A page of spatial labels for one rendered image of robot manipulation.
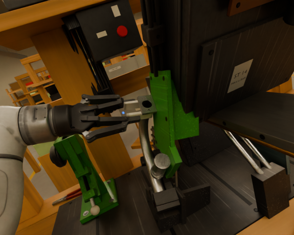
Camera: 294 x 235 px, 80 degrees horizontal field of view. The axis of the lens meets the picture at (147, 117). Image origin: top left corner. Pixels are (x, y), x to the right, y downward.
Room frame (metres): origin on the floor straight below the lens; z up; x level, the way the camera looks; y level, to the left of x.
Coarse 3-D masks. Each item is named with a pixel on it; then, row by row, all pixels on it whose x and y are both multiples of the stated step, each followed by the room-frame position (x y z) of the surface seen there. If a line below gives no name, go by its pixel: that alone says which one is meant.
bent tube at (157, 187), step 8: (144, 96) 0.46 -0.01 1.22; (144, 104) 0.46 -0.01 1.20; (152, 104) 0.44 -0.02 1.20; (144, 112) 0.42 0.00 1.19; (152, 112) 0.42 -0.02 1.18; (144, 120) 0.47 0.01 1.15; (144, 128) 0.49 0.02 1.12; (144, 136) 0.49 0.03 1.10; (144, 144) 0.48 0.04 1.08; (144, 152) 0.47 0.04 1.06; (152, 152) 0.47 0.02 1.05; (152, 160) 0.44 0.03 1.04; (152, 184) 0.40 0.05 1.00; (160, 184) 0.39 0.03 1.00
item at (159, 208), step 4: (176, 200) 0.35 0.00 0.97; (164, 204) 0.34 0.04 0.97; (168, 204) 0.34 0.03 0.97; (172, 204) 0.34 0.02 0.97; (176, 204) 0.34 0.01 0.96; (156, 208) 0.34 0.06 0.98; (160, 208) 0.33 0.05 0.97; (164, 208) 0.33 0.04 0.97; (168, 208) 0.34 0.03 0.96; (172, 208) 0.35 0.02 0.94; (156, 212) 0.34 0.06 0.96; (160, 212) 0.35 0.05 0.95
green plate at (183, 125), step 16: (160, 80) 0.39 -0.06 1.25; (160, 96) 0.40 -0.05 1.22; (176, 96) 0.37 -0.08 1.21; (160, 112) 0.40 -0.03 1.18; (176, 112) 0.37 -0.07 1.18; (192, 112) 0.38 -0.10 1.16; (160, 128) 0.41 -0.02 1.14; (176, 128) 0.37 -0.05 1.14; (192, 128) 0.37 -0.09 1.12; (160, 144) 0.42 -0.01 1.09
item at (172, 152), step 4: (168, 148) 0.35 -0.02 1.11; (172, 148) 0.35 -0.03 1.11; (176, 148) 0.35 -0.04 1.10; (168, 152) 0.35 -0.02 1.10; (172, 152) 0.34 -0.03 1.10; (176, 152) 0.34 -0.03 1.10; (168, 156) 0.35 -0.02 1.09; (172, 156) 0.33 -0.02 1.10; (176, 156) 0.33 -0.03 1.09; (172, 160) 0.33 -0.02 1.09; (176, 160) 0.32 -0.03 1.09; (180, 160) 0.32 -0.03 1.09; (172, 164) 0.33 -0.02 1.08; (176, 164) 0.32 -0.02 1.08; (180, 164) 0.33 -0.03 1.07; (168, 168) 0.36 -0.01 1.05; (172, 168) 0.34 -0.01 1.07; (176, 168) 0.34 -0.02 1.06; (168, 172) 0.36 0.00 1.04; (172, 172) 0.35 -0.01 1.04; (168, 176) 0.37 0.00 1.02; (172, 176) 0.38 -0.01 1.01
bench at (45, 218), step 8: (136, 160) 0.75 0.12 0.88; (64, 192) 0.71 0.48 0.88; (48, 200) 0.69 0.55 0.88; (64, 200) 0.65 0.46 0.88; (48, 208) 0.63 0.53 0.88; (56, 208) 0.61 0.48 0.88; (40, 216) 0.60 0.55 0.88; (48, 216) 0.59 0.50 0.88; (24, 224) 0.59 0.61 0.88; (32, 224) 0.58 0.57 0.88; (40, 224) 0.56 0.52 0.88; (48, 224) 0.54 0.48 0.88; (16, 232) 0.56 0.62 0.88; (24, 232) 0.55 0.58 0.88; (32, 232) 0.53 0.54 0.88; (40, 232) 0.52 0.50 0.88; (48, 232) 0.50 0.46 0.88
